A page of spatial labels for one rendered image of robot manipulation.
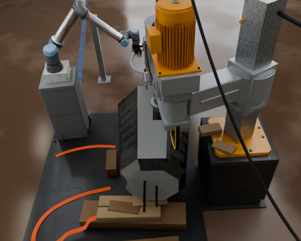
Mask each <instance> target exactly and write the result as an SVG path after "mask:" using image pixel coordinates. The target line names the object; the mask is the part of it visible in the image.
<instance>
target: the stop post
mask: <svg viewBox="0 0 301 241"><path fill-rule="evenodd" d="M88 23H90V22H88ZM90 26H91V31H92V35H93V40H94V45H95V50H96V55H97V61H98V66H99V71H100V77H98V84H105V83H110V78H111V76H107V75H106V70H105V65H104V60H103V55H102V49H101V44H100V39H99V34H98V28H97V27H96V26H94V25H93V24H91V23H90Z"/></svg>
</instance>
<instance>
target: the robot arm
mask: <svg viewBox="0 0 301 241"><path fill-rule="evenodd" d="M78 17H80V18H81V19H82V20H84V19H85V20H87V21H88V22H90V23H91V24H93V25H94V26H96V27H97V28H99V29H100V30H102V31H103V32H105V33H106V34H107V35H109V36H110V37H112V38H113V39H115V40H116V41H118V42H119V43H120V44H121V46H123V47H126V46H128V44H129V39H132V43H133V44H132V49H133V50H132V52H134V53H135V54H137V57H140V58H141V55H142V52H141V48H140V47H143V44H140V34H139V30H138V29H136V28H133V29H131V31H121V32H117V31H116V30H114V29H113V28H112V27H110V26H109V25H107V24H106V23H104V22H103V21H102V20H100V19H99V18H97V17H96V16H95V15H93V14H92V13H90V12H89V9H87V8H86V0H75V2H74V3H73V5H72V7H71V9H70V11H69V13H68V14H67V16H66V17H65V19H64V21H63V22H62V24H61V26H60V27H59V29H58V31H57V32H56V34H55V35H53V36H52V37H51V38H50V39H49V41H48V44H47V45H45V46H44V47H43V53H44V57H45V60H46V63H47V64H46V70H47V72H49V73H58V72H61V71H62V70H63V68H64V67H63V64H62V63H61V62H60V58H59V53H60V50H61V48H62V46H63V45H64V40H65V38H66V36H67V35H68V33H69V32H70V30H71V29H72V27H73V25H74V24H75V22H76V21H77V19H78Z"/></svg>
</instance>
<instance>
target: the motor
mask: <svg viewBox="0 0 301 241"><path fill-rule="evenodd" d="M155 13H156V19H155V26H154V23H153V24H152V27H147V36H148V46H149V49H150V53H151V56H152V59H153V63H154V66H155V69H156V73H157V76H158V77H167V76H174V75H182V74H189V73H196V72H201V71H202V69H201V67H200V65H199V63H198V61H197V59H196V58H195V56H194V43H195V25H196V18H195V14H194V10H193V7H192V3H191V0H179V3H178V4H173V3H172V0H158V2H157V3H156V4H155Z"/></svg>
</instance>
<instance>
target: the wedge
mask: <svg viewBox="0 0 301 241"><path fill-rule="evenodd" d="M211 147H213V148H215V149H217V150H219V151H221V152H223V153H225V154H227V155H228V156H230V157H231V156H232V155H233V154H234V153H235V151H236V150H237V146H235V145H232V144H229V143H226V142H223V141H220V140H216V141H215V142H214V143H213V144H212V146H211Z"/></svg>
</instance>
